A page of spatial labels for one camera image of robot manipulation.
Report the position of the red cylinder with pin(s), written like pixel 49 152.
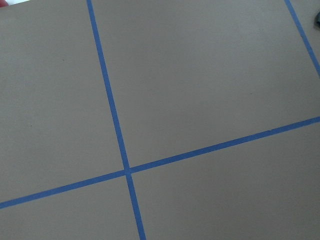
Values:
pixel 3 3

